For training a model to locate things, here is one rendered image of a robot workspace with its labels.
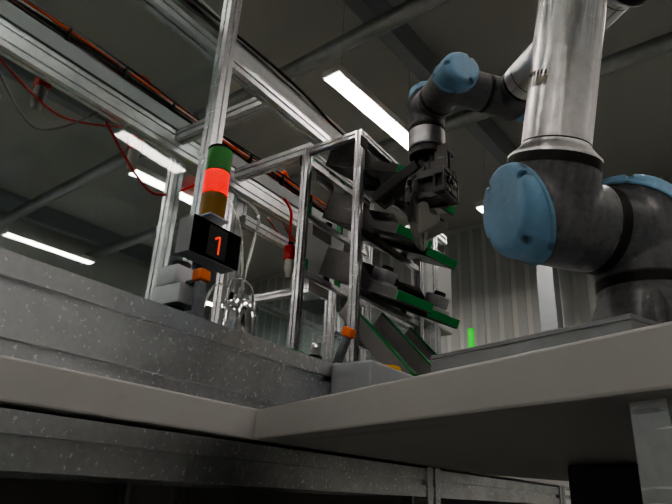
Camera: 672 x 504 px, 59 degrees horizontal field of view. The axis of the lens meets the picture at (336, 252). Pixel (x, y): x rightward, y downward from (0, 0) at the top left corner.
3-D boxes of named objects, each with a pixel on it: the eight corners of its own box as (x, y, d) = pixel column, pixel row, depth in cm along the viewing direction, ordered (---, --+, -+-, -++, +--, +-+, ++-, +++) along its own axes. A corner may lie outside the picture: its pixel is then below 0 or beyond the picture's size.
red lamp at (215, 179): (232, 198, 115) (235, 176, 117) (214, 187, 112) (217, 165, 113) (214, 204, 118) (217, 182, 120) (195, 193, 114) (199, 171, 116)
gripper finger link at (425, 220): (437, 240, 107) (436, 195, 111) (408, 246, 110) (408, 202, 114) (444, 246, 109) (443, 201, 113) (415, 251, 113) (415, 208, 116)
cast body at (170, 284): (200, 309, 86) (206, 264, 89) (177, 301, 83) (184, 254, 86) (162, 316, 91) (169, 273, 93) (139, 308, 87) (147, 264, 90)
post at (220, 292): (216, 468, 226) (253, 156, 280) (199, 466, 220) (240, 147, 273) (208, 468, 229) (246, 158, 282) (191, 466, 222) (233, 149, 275)
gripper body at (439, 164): (443, 191, 109) (441, 136, 114) (402, 202, 114) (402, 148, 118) (460, 207, 115) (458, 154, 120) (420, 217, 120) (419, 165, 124)
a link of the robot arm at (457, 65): (497, 58, 113) (468, 92, 122) (443, 43, 110) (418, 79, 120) (498, 92, 110) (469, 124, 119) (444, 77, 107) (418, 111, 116)
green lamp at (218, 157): (235, 176, 117) (238, 154, 119) (217, 164, 113) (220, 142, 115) (217, 182, 120) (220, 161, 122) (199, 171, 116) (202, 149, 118)
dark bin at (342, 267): (430, 314, 138) (441, 284, 138) (395, 299, 130) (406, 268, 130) (352, 287, 159) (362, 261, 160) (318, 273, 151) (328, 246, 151)
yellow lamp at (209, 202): (229, 221, 113) (232, 198, 115) (210, 211, 110) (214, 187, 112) (211, 226, 116) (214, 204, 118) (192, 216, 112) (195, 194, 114)
